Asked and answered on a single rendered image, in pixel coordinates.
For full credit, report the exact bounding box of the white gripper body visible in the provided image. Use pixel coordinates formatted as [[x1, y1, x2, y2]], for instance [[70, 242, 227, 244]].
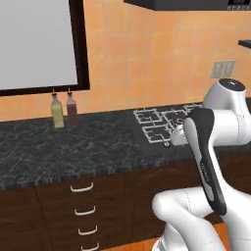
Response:
[[171, 125, 189, 147]]

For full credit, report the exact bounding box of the black hob with grey grates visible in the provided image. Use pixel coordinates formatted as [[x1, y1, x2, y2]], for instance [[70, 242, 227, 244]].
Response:
[[132, 102, 204, 148]]

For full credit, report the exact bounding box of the dark wood cupboard door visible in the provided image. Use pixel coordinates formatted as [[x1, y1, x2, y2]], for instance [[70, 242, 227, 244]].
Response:
[[123, 160, 205, 244], [0, 186, 54, 251]]

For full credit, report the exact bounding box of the dark wood drawer front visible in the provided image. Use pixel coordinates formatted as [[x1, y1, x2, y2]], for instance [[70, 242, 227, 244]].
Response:
[[34, 172, 127, 208], [38, 195, 127, 227], [46, 233, 129, 251], [42, 215, 128, 245]]

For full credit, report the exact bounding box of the dark red vinegar bottle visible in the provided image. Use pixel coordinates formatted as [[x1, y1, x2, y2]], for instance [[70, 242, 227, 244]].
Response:
[[66, 91, 79, 128]]

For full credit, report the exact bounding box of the yellow oil bottle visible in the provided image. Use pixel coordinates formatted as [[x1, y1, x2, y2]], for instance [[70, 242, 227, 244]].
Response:
[[50, 92, 66, 129]]

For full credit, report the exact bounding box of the black range hood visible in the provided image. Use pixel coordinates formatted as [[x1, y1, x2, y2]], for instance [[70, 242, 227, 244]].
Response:
[[123, 0, 251, 13]]

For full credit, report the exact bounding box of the dark framed window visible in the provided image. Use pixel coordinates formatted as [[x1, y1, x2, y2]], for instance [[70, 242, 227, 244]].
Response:
[[0, 0, 91, 98]]

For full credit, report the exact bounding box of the grey wall socket plate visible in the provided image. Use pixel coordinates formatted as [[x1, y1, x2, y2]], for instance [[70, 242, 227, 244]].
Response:
[[212, 61, 225, 79], [223, 59, 236, 79]]

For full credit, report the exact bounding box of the white curved drawer handle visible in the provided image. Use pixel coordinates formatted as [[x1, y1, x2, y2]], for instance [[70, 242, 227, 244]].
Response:
[[80, 242, 101, 251], [76, 225, 99, 236], [74, 205, 97, 217], [70, 181, 95, 193]]

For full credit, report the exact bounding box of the dark wall shelf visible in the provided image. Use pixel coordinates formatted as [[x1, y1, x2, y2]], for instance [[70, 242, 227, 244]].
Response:
[[237, 38, 251, 50]]

